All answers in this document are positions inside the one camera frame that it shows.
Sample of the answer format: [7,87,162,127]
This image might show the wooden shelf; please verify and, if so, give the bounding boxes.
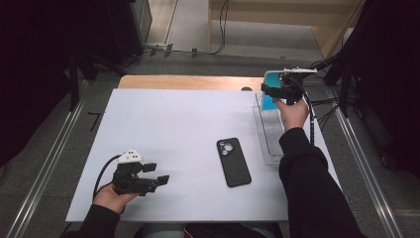
[207,0,366,60]

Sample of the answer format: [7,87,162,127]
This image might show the black stand legs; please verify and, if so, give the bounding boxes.
[67,49,127,112]

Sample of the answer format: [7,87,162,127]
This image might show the clear plastic rack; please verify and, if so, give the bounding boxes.
[252,91,288,167]

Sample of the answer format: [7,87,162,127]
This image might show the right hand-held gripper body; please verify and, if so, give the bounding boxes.
[278,66,318,106]

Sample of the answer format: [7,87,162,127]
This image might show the black stand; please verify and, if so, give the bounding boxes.
[303,0,374,118]

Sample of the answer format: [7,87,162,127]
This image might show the black hanging cables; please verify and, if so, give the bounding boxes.
[216,0,231,56]

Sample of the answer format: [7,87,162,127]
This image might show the person's left hand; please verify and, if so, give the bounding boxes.
[93,182,140,215]

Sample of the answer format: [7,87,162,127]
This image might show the person's right hand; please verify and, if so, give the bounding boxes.
[274,97,310,133]

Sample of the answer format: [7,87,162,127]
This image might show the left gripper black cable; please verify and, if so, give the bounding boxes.
[92,154,123,199]

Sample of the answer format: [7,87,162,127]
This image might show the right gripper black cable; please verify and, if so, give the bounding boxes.
[295,75,316,147]

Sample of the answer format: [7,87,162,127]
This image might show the metal floor rail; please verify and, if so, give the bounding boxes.
[6,95,87,238]
[333,105,404,238]

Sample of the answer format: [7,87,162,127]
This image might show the black floor cables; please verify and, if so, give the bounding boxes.
[310,97,345,130]

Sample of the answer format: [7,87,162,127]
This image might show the black phone case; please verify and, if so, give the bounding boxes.
[216,137,253,188]

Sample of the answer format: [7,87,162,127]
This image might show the white board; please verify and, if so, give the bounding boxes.
[64,87,341,223]

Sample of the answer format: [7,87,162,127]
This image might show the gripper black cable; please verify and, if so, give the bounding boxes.
[92,154,123,199]
[295,75,316,147]

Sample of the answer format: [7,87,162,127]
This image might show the blue phone case pink rim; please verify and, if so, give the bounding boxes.
[261,69,285,112]

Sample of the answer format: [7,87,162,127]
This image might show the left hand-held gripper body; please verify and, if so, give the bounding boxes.
[112,149,158,197]

